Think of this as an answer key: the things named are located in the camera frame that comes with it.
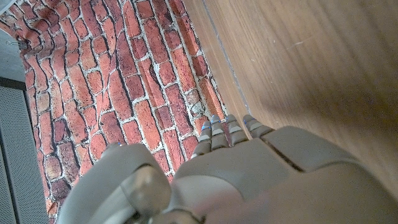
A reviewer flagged grey tape outline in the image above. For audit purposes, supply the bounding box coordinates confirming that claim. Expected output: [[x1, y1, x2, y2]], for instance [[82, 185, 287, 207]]
[[201, 0, 252, 116]]

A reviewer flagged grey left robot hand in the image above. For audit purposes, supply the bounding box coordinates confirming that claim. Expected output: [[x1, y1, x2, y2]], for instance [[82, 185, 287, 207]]
[[55, 113, 398, 224]]

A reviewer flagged red brick print backdrop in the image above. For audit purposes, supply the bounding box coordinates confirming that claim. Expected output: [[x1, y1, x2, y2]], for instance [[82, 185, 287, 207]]
[[0, 0, 228, 224]]

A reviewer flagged small metal backdrop clip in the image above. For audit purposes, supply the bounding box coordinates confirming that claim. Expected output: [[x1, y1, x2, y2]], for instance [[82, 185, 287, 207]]
[[6, 40, 29, 50]]

